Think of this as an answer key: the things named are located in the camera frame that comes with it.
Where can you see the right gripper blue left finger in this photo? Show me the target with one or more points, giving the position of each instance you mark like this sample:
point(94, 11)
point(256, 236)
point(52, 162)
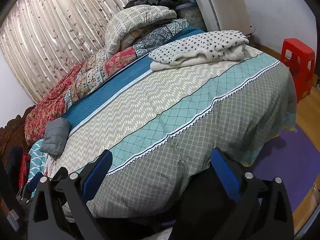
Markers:
point(59, 207)

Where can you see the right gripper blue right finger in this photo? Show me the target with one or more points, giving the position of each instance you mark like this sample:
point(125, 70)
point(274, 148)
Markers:
point(262, 207)

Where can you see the white black-dotted fleece garment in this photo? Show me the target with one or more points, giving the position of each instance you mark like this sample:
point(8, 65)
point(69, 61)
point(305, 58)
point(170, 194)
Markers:
point(226, 45)

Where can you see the teal white wave pillow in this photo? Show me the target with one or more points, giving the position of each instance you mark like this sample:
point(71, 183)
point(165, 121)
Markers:
point(37, 160)

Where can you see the wooden carved headboard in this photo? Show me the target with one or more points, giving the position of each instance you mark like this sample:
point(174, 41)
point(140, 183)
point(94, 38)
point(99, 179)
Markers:
point(13, 135)

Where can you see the purple floor mat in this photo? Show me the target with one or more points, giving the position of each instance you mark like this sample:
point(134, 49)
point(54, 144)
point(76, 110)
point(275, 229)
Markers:
point(292, 157)

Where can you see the grey folded puffer jacket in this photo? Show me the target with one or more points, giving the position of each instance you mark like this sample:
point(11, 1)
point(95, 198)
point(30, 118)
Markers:
point(55, 137)

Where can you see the red floral patchwork quilt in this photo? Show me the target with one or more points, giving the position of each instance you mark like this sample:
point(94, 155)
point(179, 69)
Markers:
point(94, 72)

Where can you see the patterned bedspread teal grey beige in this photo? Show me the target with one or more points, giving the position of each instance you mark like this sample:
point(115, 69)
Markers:
point(161, 127)

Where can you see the red plastic stool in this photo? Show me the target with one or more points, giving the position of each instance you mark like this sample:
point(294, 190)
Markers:
point(300, 59)

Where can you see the beige floral curtain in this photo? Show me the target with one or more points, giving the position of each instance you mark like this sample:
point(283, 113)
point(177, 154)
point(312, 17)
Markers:
point(42, 40)

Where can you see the beige checked folded quilt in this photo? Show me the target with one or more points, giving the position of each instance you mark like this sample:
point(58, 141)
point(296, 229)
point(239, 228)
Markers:
point(132, 19)

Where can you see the white air conditioner unit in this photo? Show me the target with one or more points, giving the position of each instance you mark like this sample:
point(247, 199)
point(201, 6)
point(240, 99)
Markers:
point(225, 15)

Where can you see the clear plastic storage box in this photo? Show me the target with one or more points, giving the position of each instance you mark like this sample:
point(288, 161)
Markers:
point(192, 13)

